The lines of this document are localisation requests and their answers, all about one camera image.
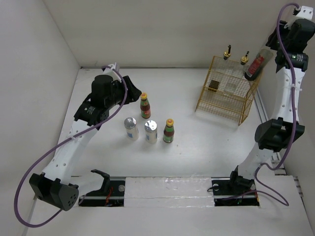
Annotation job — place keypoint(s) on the yellow cap sauce bottle front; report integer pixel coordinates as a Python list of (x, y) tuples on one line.
[(168, 133)]

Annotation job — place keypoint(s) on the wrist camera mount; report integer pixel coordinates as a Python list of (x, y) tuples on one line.
[(304, 12), (112, 68)]

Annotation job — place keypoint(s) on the clear liquid glass bottle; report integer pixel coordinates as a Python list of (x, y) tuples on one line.
[(236, 75)]

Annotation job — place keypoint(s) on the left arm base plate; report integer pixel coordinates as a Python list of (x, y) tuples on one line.
[(113, 196)]

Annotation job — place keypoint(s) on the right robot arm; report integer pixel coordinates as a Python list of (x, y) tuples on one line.
[(289, 41)]

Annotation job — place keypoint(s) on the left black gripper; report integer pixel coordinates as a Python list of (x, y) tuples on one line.
[(133, 93)]

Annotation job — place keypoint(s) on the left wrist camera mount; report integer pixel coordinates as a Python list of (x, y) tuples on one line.
[(112, 68)]

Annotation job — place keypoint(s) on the silver lid shaker left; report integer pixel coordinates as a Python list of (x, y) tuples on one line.
[(130, 125)]

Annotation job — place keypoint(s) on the silver lid shaker right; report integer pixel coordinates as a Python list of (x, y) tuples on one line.
[(151, 131)]

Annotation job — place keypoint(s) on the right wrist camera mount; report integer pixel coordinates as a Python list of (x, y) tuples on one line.
[(304, 12)]

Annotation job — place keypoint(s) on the dark sauce glass bottle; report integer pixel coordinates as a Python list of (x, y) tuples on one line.
[(215, 82)]

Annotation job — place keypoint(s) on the red label soy sauce bottle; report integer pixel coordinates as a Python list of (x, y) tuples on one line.
[(261, 59)]

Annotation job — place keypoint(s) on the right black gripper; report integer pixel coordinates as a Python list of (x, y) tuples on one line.
[(272, 41)]

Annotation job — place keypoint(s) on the yellow wire rack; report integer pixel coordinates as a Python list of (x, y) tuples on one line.
[(234, 106)]

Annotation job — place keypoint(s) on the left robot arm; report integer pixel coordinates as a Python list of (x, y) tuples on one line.
[(55, 184)]

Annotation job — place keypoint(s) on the silver lid shaker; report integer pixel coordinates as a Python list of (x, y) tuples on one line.
[(151, 131), (130, 125)]

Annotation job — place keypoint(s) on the yellow cap sauce bottle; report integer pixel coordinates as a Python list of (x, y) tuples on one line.
[(145, 106), (168, 133)]

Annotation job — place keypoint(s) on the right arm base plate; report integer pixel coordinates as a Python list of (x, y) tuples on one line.
[(225, 196)]

